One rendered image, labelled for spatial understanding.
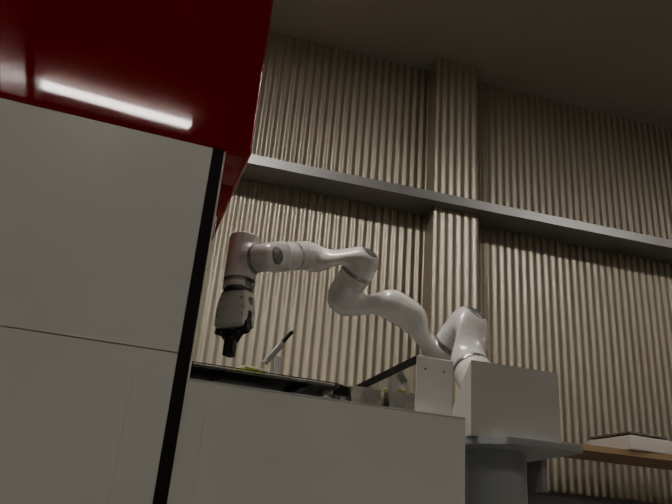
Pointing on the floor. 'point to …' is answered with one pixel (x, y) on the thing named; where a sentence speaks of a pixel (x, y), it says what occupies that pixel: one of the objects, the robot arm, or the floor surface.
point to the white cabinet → (312, 451)
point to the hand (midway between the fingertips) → (229, 348)
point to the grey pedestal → (505, 466)
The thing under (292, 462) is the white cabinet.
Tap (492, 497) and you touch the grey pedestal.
